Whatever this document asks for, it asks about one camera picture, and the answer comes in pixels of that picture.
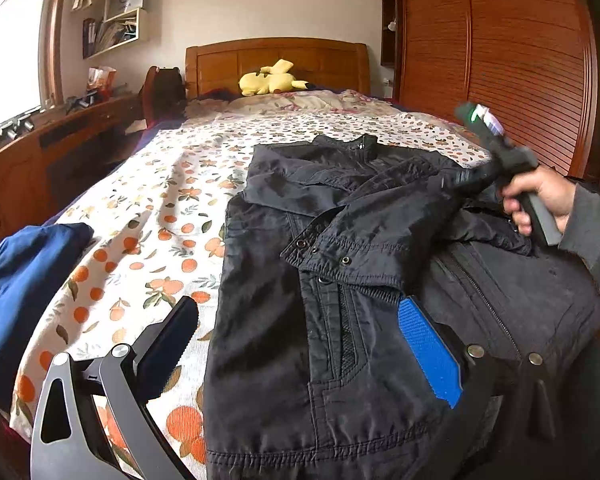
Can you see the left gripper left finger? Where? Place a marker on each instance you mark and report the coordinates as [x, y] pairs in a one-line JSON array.
[[68, 441]]

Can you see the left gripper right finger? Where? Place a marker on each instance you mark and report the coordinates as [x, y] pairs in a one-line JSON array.
[[504, 420]]

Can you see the black jacket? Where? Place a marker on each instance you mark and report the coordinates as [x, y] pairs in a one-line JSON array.
[[308, 374]]

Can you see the grey sleeve forearm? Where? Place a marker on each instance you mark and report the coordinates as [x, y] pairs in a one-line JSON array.
[[582, 233]]

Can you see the person's right hand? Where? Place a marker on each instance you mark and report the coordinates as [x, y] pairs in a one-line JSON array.
[[554, 191]]

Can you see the wooden louvered wardrobe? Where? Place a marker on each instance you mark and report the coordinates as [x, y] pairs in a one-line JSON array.
[[534, 63]]

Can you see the blue folded garment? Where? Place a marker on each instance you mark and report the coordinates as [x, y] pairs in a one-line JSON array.
[[34, 263]]

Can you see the floral quilt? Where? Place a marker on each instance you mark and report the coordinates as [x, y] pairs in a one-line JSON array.
[[306, 101]]

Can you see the orange print bed sheet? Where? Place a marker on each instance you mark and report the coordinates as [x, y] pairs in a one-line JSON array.
[[158, 224]]

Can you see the wooden desk cabinet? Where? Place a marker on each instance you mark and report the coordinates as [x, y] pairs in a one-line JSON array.
[[42, 172]]

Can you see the yellow Pikachu plush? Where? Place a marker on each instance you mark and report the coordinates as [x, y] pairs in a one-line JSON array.
[[271, 79]]

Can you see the black backpack on chair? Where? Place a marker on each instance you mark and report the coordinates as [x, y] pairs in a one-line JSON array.
[[162, 94]]

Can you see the orange paper bag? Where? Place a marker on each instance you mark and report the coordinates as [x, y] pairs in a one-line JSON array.
[[101, 80]]

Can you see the window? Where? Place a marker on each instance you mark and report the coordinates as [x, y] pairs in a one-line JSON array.
[[29, 56]]

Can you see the white wall shelf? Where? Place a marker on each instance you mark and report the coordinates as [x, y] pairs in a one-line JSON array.
[[114, 24]]

